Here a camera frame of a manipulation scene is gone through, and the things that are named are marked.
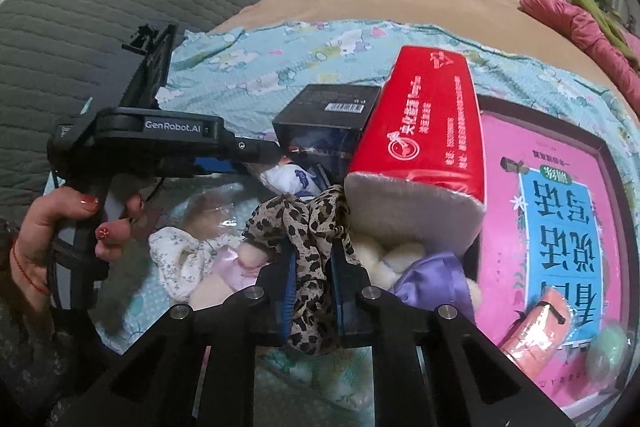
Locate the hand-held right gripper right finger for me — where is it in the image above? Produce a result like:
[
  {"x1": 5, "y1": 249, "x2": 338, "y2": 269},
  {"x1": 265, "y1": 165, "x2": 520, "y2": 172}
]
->
[{"x1": 327, "y1": 238, "x2": 576, "y2": 427}]

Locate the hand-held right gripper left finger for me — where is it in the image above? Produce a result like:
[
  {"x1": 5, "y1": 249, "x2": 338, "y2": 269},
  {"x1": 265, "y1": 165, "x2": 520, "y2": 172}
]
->
[{"x1": 60, "y1": 239, "x2": 301, "y2": 427}]

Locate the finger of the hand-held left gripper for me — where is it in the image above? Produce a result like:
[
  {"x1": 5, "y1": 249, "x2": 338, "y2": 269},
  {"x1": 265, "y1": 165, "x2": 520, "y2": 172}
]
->
[{"x1": 226, "y1": 138, "x2": 284, "y2": 166}]

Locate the pink beige plush scrunchie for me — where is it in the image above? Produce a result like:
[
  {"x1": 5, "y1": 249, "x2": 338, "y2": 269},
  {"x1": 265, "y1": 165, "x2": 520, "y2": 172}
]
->
[{"x1": 191, "y1": 237, "x2": 282, "y2": 309}]

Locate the white blue printed plastic bag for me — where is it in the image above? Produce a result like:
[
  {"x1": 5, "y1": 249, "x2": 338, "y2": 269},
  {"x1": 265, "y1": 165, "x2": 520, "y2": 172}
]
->
[{"x1": 262, "y1": 161, "x2": 327, "y2": 198}]

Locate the leopard print scrunchie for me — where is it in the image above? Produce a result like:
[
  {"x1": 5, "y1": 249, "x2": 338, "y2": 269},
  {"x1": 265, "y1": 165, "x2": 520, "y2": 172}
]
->
[{"x1": 242, "y1": 187, "x2": 357, "y2": 356}]

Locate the white floral scrunchie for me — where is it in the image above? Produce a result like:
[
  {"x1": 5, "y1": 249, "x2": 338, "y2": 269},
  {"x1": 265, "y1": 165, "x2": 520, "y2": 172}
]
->
[{"x1": 147, "y1": 227, "x2": 242, "y2": 304}]

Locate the dark shallow box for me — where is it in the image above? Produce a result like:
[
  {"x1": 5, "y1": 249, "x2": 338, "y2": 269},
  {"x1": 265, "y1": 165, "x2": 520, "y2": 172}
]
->
[{"x1": 465, "y1": 97, "x2": 640, "y2": 424}]

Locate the person's left forearm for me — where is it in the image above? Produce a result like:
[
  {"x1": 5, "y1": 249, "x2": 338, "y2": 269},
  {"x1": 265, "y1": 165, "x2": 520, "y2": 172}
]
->
[{"x1": 7, "y1": 252, "x2": 53, "y2": 308}]

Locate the person's left hand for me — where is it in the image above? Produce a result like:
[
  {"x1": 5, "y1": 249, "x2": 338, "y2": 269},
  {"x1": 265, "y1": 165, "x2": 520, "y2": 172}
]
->
[{"x1": 11, "y1": 188, "x2": 147, "y2": 295}]

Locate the white plush purple satin scrunchie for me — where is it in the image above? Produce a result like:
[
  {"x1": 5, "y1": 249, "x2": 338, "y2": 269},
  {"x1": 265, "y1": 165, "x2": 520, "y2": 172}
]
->
[{"x1": 347, "y1": 234, "x2": 485, "y2": 329}]

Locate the clear wrapped peach scrunchie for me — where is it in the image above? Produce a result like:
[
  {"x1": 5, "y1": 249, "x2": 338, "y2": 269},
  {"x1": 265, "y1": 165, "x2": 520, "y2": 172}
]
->
[{"x1": 166, "y1": 186, "x2": 252, "y2": 239}]

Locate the black cardboard box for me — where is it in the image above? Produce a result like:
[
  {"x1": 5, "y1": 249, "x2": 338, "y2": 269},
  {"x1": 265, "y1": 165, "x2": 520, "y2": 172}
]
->
[{"x1": 272, "y1": 84, "x2": 384, "y2": 181}]

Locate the teal cartoon printed blanket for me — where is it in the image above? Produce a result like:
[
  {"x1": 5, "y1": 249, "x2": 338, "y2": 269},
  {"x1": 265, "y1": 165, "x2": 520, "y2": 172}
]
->
[{"x1": 45, "y1": 19, "x2": 640, "y2": 427}]

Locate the red tissue pack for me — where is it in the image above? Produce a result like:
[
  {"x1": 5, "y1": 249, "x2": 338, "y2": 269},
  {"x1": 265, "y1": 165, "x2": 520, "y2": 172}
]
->
[{"x1": 345, "y1": 45, "x2": 489, "y2": 254}]

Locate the pink book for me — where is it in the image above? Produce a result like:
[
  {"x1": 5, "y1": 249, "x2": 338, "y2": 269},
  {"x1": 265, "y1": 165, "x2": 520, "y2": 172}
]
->
[{"x1": 472, "y1": 112, "x2": 632, "y2": 414}]

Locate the orange small packet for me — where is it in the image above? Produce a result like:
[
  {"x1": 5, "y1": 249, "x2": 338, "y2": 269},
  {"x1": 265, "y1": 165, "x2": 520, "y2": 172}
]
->
[{"x1": 500, "y1": 286, "x2": 577, "y2": 361}]

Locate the person's dark patterned clothing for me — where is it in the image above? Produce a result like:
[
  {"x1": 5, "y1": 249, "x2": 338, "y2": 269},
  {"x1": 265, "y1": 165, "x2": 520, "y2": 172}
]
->
[{"x1": 0, "y1": 217, "x2": 103, "y2": 427}]

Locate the pale green ball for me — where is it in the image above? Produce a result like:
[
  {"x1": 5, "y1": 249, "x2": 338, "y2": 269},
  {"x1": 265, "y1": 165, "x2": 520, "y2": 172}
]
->
[{"x1": 585, "y1": 324, "x2": 632, "y2": 384}]

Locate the pink quilt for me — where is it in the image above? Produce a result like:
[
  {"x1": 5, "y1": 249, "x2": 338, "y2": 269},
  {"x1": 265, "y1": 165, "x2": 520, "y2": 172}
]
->
[{"x1": 518, "y1": 0, "x2": 640, "y2": 108}]

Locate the green cloth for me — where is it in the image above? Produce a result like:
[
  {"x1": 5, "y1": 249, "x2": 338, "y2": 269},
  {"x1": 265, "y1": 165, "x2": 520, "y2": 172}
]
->
[{"x1": 570, "y1": 0, "x2": 632, "y2": 58}]

